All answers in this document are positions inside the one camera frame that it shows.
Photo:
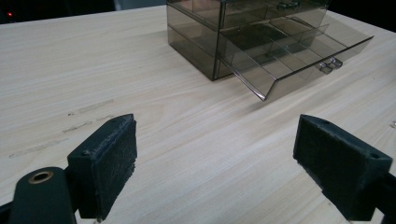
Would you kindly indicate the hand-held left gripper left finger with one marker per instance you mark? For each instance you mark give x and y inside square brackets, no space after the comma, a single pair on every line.
[106,168]

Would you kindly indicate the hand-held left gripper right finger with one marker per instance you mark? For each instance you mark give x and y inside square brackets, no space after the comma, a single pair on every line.
[339,165]

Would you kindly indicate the smoky transparent divided drawer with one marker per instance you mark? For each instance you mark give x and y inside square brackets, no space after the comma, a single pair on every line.
[280,59]

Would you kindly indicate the smoky transparent drawer cabinet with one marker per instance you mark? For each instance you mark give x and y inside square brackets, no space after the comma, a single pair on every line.
[191,37]

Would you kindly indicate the smoky transparent closed drawer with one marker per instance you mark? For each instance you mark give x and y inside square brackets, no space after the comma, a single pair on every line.
[249,12]

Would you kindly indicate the dark device with red light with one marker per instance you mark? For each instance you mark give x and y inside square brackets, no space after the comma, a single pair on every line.
[10,14]

